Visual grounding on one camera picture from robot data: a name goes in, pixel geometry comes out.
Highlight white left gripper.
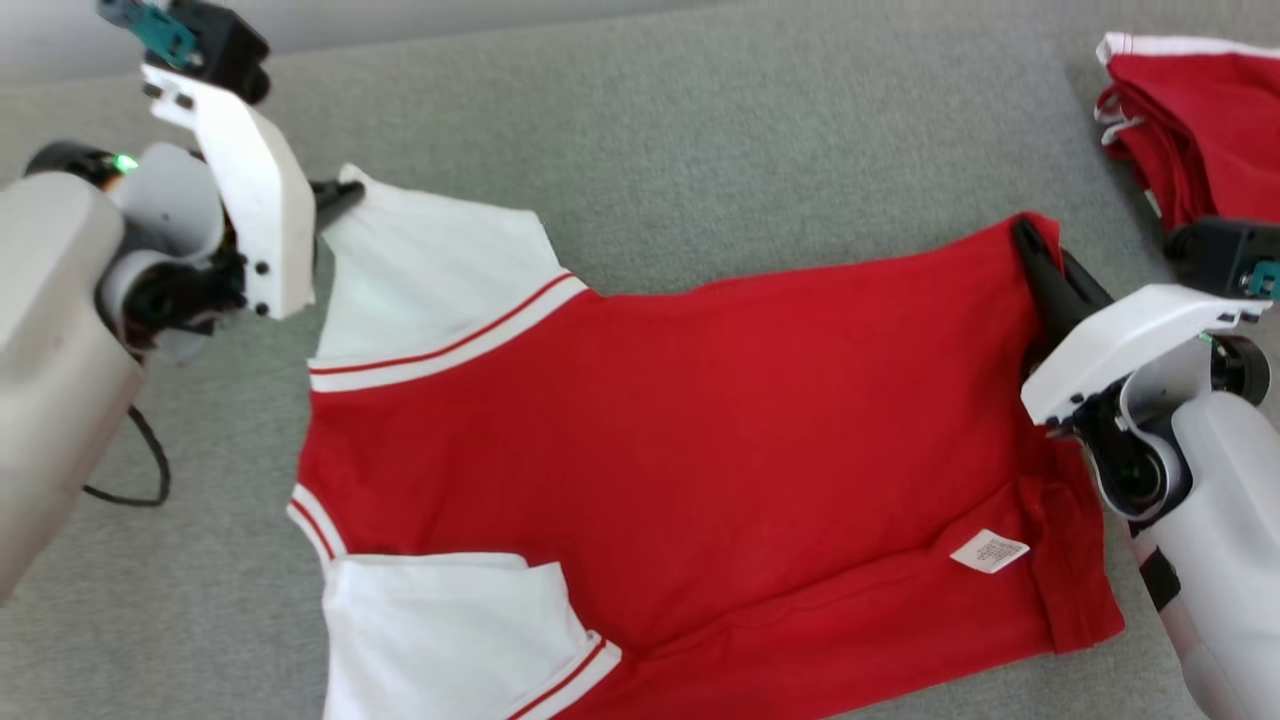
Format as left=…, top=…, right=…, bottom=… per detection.
left=140, top=62, right=367, bottom=322

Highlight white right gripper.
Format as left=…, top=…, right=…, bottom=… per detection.
left=1012, top=217, right=1271, bottom=429

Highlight red shorts with white stripe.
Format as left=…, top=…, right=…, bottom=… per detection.
left=1092, top=31, right=1280, bottom=233

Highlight red jersey with white sleeves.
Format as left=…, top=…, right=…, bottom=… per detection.
left=286, top=163, right=1127, bottom=720

